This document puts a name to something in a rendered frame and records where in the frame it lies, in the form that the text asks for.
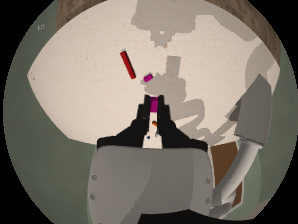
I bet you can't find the magenta rod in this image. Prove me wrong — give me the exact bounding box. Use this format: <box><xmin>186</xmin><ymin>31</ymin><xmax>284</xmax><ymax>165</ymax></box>
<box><xmin>150</xmin><ymin>97</ymin><xmax>158</xmax><ymax>113</ymax></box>
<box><xmin>143</xmin><ymin>74</ymin><xmax>153</xmax><ymax>82</ymax></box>

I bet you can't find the red rod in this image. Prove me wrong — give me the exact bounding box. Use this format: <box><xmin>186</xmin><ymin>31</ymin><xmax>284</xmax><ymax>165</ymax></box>
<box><xmin>120</xmin><ymin>51</ymin><xmax>136</xmax><ymax>79</ymax></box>

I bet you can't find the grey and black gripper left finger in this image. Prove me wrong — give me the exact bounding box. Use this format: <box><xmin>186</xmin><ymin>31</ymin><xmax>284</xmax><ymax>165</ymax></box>
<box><xmin>97</xmin><ymin>94</ymin><xmax>150</xmax><ymax>148</ymax></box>

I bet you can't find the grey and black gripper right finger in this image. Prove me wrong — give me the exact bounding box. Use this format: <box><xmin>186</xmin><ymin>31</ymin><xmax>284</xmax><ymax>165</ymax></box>
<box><xmin>157</xmin><ymin>95</ymin><xmax>208</xmax><ymax>152</ymax></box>

